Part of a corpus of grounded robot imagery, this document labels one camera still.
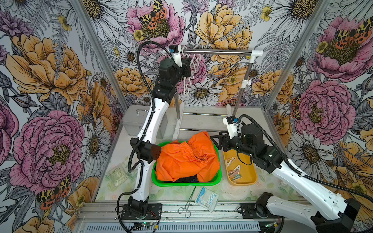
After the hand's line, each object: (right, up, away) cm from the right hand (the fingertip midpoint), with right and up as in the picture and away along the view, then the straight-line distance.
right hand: (214, 139), depth 70 cm
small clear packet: (-53, -24, +13) cm, 59 cm away
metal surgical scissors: (-13, -38, +5) cm, 40 cm away
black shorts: (-11, -22, +8) cm, 26 cm away
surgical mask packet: (-3, -32, +8) cm, 33 cm away
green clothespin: (+16, -23, +15) cm, 32 cm away
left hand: (-12, +38, +5) cm, 40 cm away
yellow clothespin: (+16, -20, +17) cm, 31 cm away
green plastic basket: (-30, -23, +6) cm, 38 cm away
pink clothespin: (+13, -22, +15) cm, 29 cm away
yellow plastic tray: (+23, -22, +17) cm, 36 cm away
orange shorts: (-8, -10, +9) cm, 15 cm away
